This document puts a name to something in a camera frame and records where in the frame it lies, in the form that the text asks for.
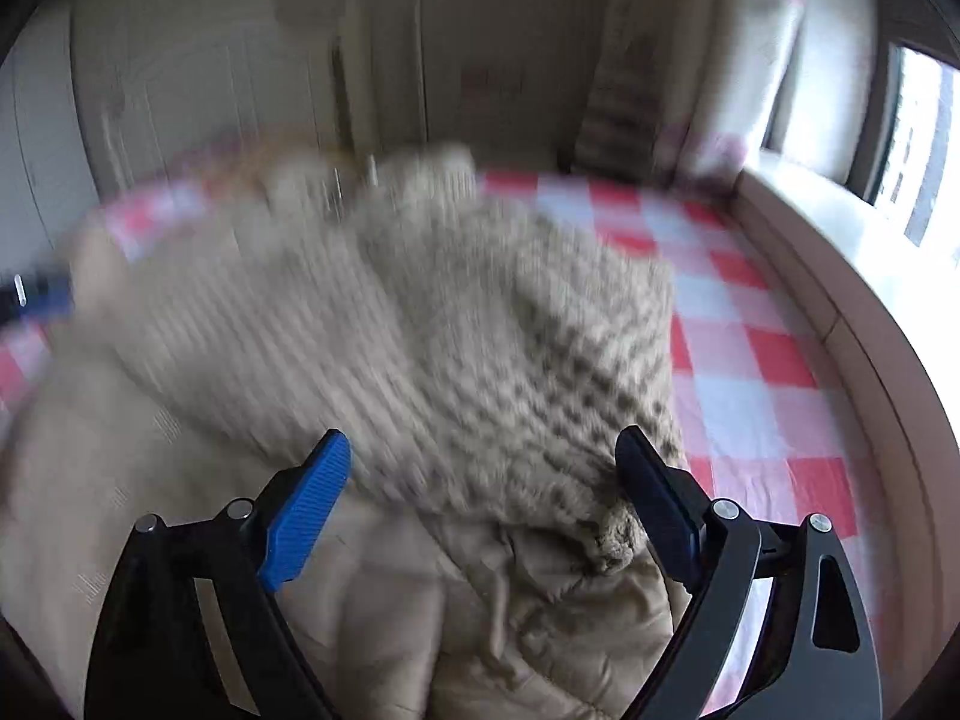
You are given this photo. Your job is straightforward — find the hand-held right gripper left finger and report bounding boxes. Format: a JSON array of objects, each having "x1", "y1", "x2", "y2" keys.
[{"x1": 84, "y1": 429, "x2": 353, "y2": 720}]

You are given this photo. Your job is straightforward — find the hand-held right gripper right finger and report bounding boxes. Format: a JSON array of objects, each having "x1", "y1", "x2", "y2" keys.
[{"x1": 615, "y1": 425, "x2": 884, "y2": 720}]

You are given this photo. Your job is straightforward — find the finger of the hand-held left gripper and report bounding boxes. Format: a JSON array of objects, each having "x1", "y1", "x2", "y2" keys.
[{"x1": 0, "y1": 268, "x2": 77, "y2": 325}]

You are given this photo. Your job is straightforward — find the white wardrobe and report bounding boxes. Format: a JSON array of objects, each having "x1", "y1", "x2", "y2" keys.
[{"x1": 0, "y1": 37, "x2": 102, "y2": 278}]

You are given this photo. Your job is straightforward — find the red white checkered bed sheet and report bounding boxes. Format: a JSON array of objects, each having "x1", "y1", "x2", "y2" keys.
[{"x1": 0, "y1": 165, "x2": 886, "y2": 720}]

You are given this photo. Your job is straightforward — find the cream windowsill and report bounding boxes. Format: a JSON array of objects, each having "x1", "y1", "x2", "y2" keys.
[{"x1": 731, "y1": 146, "x2": 960, "y2": 548}]

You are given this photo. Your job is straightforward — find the window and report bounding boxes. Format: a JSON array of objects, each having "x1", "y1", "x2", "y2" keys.
[{"x1": 851, "y1": 34, "x2": 960, "y2": 252}]

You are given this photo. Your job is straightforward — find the patterned curtain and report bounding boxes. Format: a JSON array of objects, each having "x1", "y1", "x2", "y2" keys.
[{"x1": 570, "y1": 0, "x2": 822, "y2": 185}]

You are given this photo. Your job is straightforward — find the wall socket panel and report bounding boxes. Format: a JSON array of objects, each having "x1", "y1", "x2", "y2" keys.
[{"x1": 459, "y1": 66, "x2": 527, "y2": 104}]

